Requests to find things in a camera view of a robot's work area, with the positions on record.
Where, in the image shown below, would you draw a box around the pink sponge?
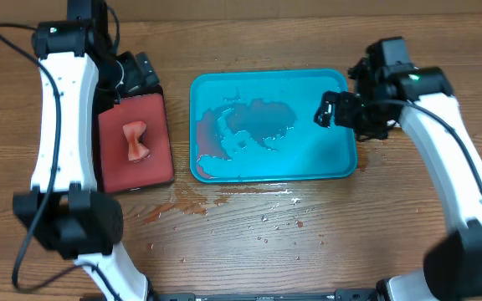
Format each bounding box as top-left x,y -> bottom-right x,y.
122,120 -> 150,161

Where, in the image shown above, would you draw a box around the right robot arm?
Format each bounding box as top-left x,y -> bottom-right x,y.
314,37 -> 482,300

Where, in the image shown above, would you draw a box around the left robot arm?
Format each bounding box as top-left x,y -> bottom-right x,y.
13,1 -> 159,300

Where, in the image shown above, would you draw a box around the black tray with pink water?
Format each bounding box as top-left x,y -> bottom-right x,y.
92,85 -> 174,193

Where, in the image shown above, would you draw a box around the teal plastic tray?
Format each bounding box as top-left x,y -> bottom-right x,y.
190,69 -> 358,183

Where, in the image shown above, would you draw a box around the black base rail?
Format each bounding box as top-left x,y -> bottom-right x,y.
149,288 -> 385,301

